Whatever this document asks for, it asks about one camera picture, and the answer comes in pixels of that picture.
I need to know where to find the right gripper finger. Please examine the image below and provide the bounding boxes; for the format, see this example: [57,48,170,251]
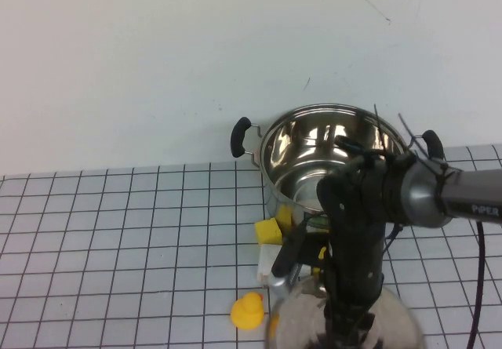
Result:
[325,304,351,340]
[351,305,378,342]

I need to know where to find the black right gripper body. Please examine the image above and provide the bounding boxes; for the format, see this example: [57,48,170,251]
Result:
[328,242,386,311]

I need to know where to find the stainless steel lid black knob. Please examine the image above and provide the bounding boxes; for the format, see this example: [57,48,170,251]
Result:
[265,274,425,349]

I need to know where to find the yellow foam cube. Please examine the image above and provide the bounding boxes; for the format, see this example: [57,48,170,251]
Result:
[311,245,329,278]
[254,217,283,246]

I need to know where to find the yellow rubber duck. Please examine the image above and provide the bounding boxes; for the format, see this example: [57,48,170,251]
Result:
[230,291,264,330]

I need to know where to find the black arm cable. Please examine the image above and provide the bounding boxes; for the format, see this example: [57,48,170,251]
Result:
[465,220,488,349]

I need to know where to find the stainless steel pot black handles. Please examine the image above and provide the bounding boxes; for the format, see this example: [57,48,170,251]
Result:
[229,104,446,248]

